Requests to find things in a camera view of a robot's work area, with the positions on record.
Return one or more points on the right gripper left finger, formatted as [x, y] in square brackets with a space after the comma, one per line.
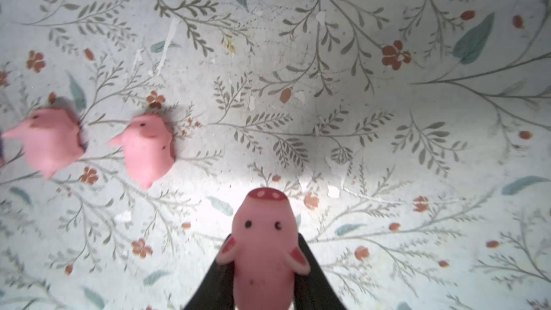
[216, 290]

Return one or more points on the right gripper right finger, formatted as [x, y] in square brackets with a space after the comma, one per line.
[314, 292]

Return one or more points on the pink toy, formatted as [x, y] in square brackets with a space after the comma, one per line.
[50, 138]
[263, 247]
[147, 146]

